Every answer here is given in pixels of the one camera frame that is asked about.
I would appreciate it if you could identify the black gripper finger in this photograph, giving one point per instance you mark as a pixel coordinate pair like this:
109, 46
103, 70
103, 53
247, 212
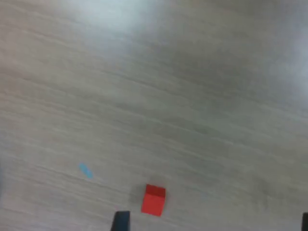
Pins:
120, 222
305, 222

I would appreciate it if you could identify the red cube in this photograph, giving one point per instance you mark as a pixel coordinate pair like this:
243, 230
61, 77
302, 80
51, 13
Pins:
152, 203

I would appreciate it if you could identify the small tape piece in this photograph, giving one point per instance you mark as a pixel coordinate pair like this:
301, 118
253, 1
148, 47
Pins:
85, 169

